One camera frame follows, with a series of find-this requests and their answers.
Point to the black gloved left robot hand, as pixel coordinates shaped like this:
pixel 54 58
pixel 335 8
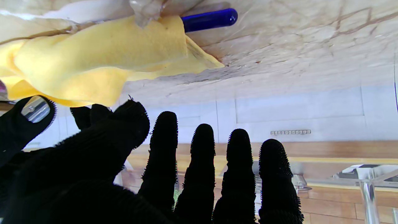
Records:
pixel 93 174

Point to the yellow microfibre cloth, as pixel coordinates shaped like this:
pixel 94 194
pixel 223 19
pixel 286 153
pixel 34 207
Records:
pixel 102 56

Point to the blue glass rod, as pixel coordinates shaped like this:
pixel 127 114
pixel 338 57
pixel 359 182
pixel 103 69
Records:
pixel 211 19

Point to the brown wooden tray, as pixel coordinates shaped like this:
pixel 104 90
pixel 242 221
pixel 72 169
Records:
pixel 4 106

